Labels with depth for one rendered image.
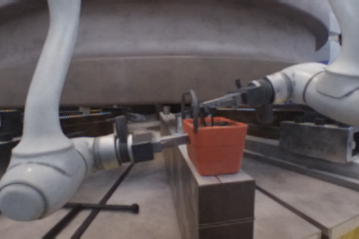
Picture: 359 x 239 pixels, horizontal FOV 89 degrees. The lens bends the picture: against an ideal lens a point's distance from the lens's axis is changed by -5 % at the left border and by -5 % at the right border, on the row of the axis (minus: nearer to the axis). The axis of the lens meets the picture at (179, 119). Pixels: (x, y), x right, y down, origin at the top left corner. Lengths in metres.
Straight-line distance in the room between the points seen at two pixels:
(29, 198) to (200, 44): 1.22
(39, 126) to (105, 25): 1.09
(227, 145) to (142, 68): 0.80
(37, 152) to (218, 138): 0.36
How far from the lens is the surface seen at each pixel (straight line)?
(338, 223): 1.17
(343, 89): 0.53
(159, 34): 1.35
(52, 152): 0.40
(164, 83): 1.14
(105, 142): 0.53
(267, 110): 0.60
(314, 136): 1.54
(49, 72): 0.45
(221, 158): 0.49
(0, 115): 1.46
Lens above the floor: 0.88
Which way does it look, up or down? 7 degrees down
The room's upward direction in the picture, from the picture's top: 2 degrees counter-clockwise
